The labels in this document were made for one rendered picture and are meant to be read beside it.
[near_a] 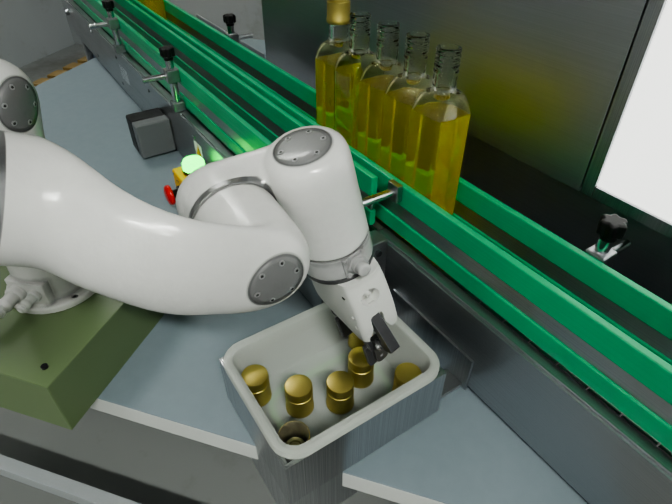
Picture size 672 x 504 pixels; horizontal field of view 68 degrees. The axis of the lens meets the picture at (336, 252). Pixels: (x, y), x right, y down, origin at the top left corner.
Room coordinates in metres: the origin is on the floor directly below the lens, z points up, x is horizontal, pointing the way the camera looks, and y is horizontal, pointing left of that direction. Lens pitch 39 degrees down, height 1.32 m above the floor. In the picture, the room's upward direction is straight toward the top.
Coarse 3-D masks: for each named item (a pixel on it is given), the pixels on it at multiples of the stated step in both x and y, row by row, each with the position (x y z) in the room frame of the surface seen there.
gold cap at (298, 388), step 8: (296, 376) 0.38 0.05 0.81; (304, 376) 0.38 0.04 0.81; (288, 384) 0.37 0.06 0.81; (296, 384) 0.37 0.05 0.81; (304, 384) 0.37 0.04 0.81; (288, 392) 0.36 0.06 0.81; (296, 392) 0.36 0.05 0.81; (304, 392) 0.36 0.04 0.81; (312, 392) 0.37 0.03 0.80; (288, 400) 0.36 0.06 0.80; (296, 400) 0.35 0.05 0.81; (304, 400) 0.36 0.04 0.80; (312, 400) 0.37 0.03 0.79; (288, 408) 0.36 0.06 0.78; (296, 408) 0.35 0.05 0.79; (304, 408) 0.35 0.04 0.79; (312, 408) 0.36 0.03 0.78; (296, 416) 0.35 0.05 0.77; (304, 416) 0.35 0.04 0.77
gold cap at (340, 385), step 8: (328, 376) 0.38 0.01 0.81; (336, 376) 0.38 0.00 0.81; (344, 376) 0.38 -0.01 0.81; (328, 384) 0.37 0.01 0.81; (336, 384) 0.37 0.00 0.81; (344, 384) 0.37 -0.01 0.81; (352, 384) 0.37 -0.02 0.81; (328, 392) 0.37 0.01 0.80; (336, 392) 0.36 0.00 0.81; (344, 392) 0.36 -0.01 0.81; (352, 392) 0.37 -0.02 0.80; (328, 400) 0.37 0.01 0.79; (336, 400) 0.36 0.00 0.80; (344, 400) 0.36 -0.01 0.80; (352, 400) 0.37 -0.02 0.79; (328, 408) 0.37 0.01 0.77; (336, 408) 0.36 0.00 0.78; (344, 408) 0.36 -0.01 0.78
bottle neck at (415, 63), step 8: (408, 32) 0.65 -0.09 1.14; (416, 32) 0.65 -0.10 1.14; (424, 32) 0.65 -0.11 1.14; (408, 40) 0.63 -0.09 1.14; (416, 40) 0.63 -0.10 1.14; (424, 40) 0.63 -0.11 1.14; (408, 48) 0.63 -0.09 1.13; (416, 48) 0.63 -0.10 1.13; (424, 48) 0.63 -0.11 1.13; (408, 56) 0.63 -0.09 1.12; (416, 56) 0.63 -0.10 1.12; (424, 56) 0.63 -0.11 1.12; (408, 64) 0.63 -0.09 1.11; (416, 64) 0.63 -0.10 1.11; (424, 64) 0.63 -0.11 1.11; (408, 72) 0.63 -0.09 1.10; (416, 72) 0.63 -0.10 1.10; (424, 72) 0.63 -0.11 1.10
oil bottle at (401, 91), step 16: (400, 80) 0.63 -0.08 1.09; (416, 80) 0.62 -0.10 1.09; (432, 80) 0.63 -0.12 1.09; (384, 96) 0.64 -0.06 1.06; (400, 96) 0.62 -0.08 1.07; (416, 96) 0.61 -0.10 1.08; (384, 112) 0.64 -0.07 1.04; (400, 112) 0.62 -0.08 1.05; (384, 128) 0.64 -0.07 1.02; (400, 128) 0.61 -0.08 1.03; (384, 144) 0.64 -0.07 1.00; (400, 144) 0.61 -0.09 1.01; (384, 160) 0.64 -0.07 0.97; (400, 160) 0.61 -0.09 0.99; (400, 176) 0.61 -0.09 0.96
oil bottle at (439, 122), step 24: (432, 96) 0.58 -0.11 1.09; (456, 96) 0.58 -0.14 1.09; (432, 120) 0.56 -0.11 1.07; (456, 120) 0.57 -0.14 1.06; (408, 144) 0.59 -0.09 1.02; (432, 144) 0.56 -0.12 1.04; (456, 144) 0.57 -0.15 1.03; (408, 168) 0.59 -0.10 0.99; (432, 168) 0.56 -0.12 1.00; (456, 168) 0.58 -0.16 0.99; (432, 192) 0.56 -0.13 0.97; (456, 192) 0.58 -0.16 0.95
